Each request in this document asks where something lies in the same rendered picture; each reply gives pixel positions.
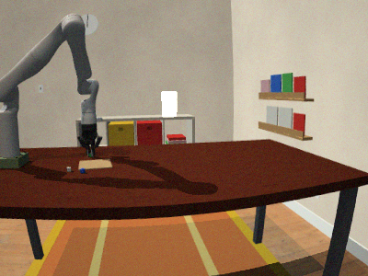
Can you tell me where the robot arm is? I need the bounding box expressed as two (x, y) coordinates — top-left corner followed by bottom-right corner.
(0, 14), (103, 157)

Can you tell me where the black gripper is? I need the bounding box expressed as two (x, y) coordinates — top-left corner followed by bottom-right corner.
(77, 123), (102, 157)

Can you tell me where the tan square mat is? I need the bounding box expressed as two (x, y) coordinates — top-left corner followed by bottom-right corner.
(78, 159), (112, 170)

